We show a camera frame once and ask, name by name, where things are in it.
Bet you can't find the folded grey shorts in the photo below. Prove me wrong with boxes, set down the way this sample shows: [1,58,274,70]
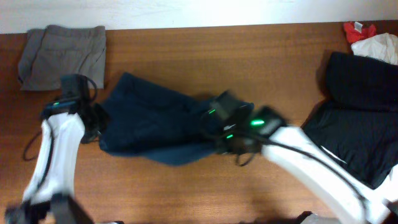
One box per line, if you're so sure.
[17,25,106,91]

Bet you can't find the black shirt white stripe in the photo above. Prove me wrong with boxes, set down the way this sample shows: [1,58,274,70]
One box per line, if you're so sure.
[302,101,397,189]

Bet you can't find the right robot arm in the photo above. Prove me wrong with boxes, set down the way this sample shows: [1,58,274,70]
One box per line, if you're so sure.
[201,103,397,223]

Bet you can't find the white cloth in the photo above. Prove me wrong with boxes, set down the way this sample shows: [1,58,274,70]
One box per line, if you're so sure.
[351,33,397,65]

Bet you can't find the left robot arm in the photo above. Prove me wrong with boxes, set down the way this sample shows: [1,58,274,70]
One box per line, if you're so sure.
[4,98,108,223]

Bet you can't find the red cloth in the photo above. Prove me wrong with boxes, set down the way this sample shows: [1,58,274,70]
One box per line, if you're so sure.
[343,22,377,44]

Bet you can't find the navy blue shorts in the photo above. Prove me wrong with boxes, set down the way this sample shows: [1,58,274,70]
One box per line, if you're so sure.
[99,73,223,166]

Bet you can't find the black shorts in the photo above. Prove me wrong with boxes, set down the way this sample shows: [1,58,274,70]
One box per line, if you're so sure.
[325,52,397,113]

